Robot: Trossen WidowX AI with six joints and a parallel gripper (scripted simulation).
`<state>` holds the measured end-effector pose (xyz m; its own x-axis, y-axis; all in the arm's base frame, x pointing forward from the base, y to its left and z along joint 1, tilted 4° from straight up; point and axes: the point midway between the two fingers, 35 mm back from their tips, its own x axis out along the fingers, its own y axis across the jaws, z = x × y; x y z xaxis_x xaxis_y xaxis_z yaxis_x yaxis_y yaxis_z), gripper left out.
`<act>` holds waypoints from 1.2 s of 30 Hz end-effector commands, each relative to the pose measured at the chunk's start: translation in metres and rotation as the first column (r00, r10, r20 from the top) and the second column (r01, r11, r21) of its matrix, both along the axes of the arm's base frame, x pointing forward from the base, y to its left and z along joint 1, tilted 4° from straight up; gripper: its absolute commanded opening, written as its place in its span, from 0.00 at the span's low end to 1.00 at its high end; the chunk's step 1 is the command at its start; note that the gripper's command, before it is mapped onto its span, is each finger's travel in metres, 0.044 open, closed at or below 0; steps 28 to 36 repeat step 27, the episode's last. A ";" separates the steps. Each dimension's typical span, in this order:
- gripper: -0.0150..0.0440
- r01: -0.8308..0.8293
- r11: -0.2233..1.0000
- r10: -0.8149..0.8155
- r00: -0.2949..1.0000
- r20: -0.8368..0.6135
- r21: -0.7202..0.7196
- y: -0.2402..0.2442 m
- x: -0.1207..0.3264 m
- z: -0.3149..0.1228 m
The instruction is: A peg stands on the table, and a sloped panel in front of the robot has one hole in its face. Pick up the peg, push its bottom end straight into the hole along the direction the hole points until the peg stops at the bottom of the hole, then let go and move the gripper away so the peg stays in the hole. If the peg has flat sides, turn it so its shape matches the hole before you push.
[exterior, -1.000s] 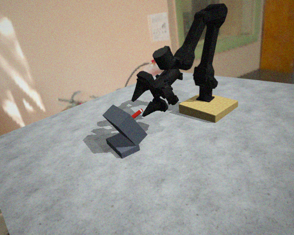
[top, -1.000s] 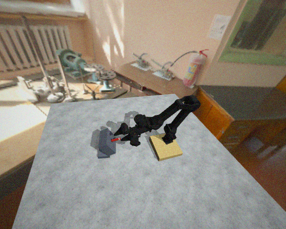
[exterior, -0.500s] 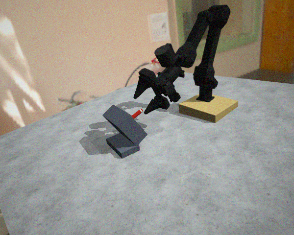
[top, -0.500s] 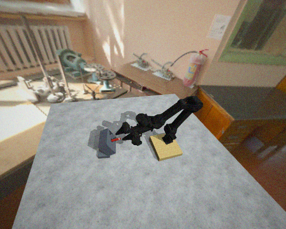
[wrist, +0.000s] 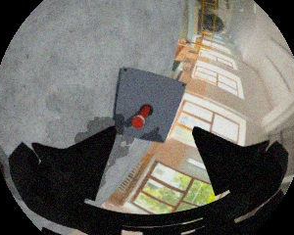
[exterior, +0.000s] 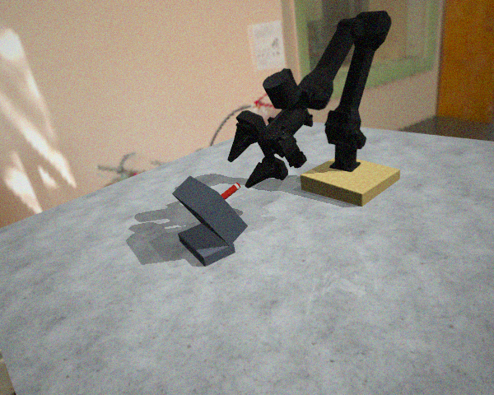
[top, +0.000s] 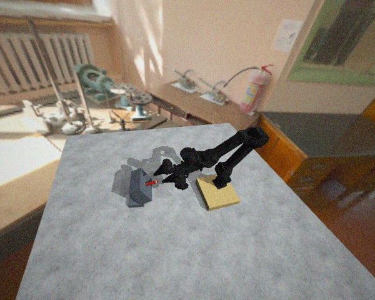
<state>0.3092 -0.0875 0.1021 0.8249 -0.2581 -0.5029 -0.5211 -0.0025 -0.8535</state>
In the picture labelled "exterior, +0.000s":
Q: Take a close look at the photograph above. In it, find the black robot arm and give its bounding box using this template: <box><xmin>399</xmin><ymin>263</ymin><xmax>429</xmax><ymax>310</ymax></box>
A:
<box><xmin>263</xmin><ymin>11</ymin><xmax>391</xmax><ymax>172</ymax></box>

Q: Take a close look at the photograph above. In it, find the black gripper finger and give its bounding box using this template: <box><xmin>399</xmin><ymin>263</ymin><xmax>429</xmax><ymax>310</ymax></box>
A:
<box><xmin>245</xmin><ymin>162</ymin><xmax>280</xmax><ymax>188</ymax></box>
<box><xmin>228</xmin><ymin>123</ymin><xmax>260</xmax><ymax>162</ymax></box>

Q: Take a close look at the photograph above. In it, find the dark red peg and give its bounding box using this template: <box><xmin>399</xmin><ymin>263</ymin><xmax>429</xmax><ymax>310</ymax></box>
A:
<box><xmin>221</xmin><ymin>183</ymin><xmax>240</xmax><ymax>200</ymax></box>

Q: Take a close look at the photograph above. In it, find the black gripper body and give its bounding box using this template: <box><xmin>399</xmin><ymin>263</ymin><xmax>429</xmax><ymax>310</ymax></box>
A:
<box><xmin>236</xmin><ymin>110</ymin><xmax>296</xmax><ymax>180</ymax></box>

